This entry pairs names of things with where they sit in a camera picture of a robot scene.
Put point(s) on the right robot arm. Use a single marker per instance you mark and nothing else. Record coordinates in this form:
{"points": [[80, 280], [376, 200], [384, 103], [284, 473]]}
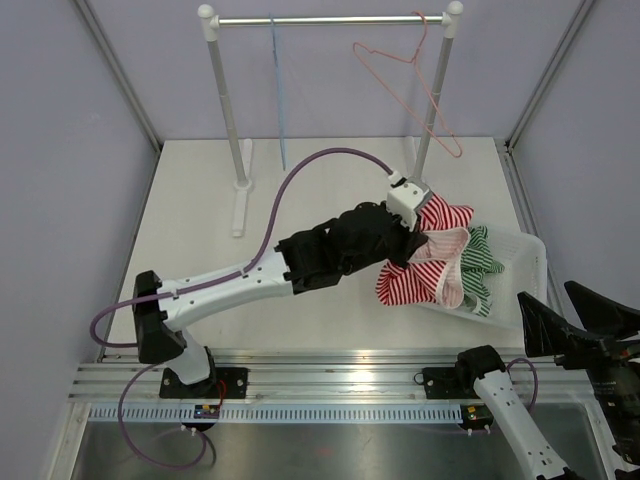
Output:
{"points": [[611, 394]]}

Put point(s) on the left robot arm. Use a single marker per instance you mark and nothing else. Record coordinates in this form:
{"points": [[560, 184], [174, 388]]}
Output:
{"points": [[308, 260]]}

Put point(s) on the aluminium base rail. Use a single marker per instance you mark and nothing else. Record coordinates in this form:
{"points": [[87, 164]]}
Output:
{"points": [[341, 376]]}

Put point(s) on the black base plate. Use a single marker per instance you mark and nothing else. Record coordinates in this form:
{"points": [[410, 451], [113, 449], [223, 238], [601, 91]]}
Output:
{"points": [[231, 383], [439, 383]]}

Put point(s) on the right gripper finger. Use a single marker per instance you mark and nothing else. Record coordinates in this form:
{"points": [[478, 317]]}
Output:
{"points": [[601, 315], [548, 334]]}

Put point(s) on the pink wire hanger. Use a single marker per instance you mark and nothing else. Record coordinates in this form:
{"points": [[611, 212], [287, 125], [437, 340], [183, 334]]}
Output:
{"points": [[403, 79]]}

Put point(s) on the blue wire hanger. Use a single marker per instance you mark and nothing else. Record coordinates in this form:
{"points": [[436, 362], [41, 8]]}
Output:
{"points": [[279, 92]]}

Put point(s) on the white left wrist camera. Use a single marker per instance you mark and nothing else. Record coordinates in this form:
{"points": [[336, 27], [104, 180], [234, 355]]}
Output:
{"points": [[406, 198]]}

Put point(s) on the white plastic basket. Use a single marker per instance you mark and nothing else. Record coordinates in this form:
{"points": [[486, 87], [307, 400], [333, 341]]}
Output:
{"points": [[525, 262]]}

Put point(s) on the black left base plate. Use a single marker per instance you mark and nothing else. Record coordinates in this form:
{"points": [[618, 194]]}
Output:
{"points": [[231, 383]]}

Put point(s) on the green striped tank top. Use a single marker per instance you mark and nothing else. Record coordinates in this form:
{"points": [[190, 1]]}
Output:
{"points": [[478, 262]]}

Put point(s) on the white and silver clothes rack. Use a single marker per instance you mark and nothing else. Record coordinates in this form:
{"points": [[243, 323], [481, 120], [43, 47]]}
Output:
{"points": [[242, 150]]}

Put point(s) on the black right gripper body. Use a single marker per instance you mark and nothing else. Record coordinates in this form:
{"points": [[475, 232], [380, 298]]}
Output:
{"points": [[599, 359]]}

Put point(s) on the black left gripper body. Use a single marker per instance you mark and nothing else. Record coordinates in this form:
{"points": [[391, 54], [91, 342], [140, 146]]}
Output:
{"points": [[397, 242]]}

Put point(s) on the red striped tank top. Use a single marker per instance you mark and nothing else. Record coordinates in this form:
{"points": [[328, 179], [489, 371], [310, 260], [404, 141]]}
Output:
{"points": [[433, 274]]}

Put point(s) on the white slotted cable duct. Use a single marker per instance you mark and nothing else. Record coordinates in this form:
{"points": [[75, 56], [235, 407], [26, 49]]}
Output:
{"points": [[280, 413]]}

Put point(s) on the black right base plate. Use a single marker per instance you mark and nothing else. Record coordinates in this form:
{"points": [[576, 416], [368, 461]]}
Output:
{"points": [[439, 383]]}

